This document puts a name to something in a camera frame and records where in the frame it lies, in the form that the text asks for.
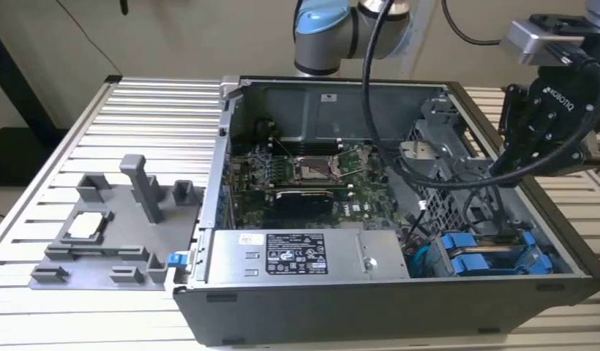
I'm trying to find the silver CPU chip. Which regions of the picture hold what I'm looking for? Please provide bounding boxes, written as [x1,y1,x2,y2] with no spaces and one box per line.
[68,211,108,238]

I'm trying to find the CPU socket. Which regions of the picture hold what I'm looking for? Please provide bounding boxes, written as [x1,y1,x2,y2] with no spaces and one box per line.
[291,156,341,184]

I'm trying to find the black open PC case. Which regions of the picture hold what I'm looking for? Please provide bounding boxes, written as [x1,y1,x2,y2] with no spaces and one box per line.
[172,75,600,347]

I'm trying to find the black case fan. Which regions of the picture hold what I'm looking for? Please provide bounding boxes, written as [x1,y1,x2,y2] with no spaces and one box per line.
[253,117,279,144]

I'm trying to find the green motherboard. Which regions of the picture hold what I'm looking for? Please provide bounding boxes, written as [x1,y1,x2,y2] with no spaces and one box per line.
[229,142,413,232]

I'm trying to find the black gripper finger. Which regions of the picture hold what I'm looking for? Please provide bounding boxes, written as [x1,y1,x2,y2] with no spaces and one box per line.
[518,126,583,176]
[490,84,526,176]

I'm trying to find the perforated metal drive cage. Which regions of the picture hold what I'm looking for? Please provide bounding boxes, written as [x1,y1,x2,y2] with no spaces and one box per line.
[400,118,480,230]

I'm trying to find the blue data wire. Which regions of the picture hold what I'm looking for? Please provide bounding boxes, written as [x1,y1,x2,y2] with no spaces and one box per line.
[409,244,433,277]

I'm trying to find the thin black camera cable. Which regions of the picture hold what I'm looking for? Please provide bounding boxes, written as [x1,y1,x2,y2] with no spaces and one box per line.
[442,0,510,45]

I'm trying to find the black disk wire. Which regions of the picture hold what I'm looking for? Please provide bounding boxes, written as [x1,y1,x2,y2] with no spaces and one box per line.
[464,184,504,238]

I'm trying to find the metal socket cover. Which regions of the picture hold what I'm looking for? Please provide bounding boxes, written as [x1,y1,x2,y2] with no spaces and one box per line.
[335,143,377,177]

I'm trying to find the black RAM slots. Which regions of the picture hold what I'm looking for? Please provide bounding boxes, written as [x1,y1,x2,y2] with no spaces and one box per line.
[275,137,347,155]

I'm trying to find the grey plastic parts rack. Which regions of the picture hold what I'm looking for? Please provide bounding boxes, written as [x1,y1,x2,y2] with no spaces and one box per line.
[30,153,207,292]

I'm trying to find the black graphics card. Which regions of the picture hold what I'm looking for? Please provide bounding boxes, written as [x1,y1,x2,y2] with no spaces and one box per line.
[272,188,337,224]

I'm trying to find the blue case latch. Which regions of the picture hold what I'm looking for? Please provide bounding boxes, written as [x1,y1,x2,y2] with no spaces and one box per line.
[166,252,189,271]

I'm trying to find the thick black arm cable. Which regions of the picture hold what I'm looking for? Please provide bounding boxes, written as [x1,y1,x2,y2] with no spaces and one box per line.
[361,0,600,191]

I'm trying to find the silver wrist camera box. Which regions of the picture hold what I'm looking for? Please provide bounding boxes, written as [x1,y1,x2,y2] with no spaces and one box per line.
[504,14,599,67]

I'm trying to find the thin black wall cable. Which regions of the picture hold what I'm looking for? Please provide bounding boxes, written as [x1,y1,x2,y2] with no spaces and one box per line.
[54,0,122,78]

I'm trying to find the silver power supply unit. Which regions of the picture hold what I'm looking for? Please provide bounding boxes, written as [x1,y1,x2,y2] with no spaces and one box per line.
[205,229,412,284]

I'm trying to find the black wire with white tag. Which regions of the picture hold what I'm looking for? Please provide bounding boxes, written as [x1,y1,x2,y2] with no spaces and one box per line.
[405,199,431,235]

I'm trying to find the black furniture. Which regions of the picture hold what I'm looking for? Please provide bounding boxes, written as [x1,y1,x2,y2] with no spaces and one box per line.
[0,20,73,188]

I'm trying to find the thin metal locking lever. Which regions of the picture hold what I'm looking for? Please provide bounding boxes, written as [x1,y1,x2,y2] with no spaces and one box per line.
[272,136,301,162]

